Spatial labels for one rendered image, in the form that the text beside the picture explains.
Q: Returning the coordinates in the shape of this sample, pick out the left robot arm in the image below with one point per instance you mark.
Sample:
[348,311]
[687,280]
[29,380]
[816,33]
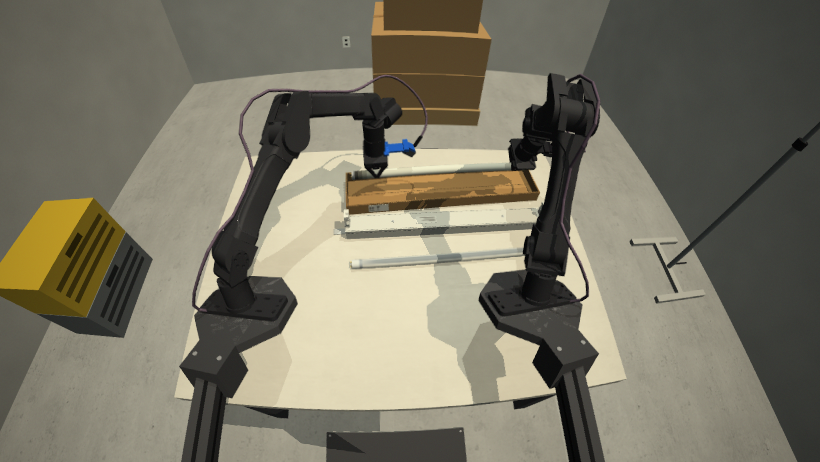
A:
[235,248]

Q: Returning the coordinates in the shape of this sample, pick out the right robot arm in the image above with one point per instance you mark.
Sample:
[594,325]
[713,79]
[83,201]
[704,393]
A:
[547,242]

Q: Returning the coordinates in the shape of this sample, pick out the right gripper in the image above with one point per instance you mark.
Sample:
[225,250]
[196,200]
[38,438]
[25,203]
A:
[522,158]

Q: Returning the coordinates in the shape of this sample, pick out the tan open cardboard box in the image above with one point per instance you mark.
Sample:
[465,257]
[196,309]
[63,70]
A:
[474,188]

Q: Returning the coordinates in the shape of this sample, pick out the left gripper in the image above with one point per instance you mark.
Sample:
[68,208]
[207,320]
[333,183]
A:
[376,154]

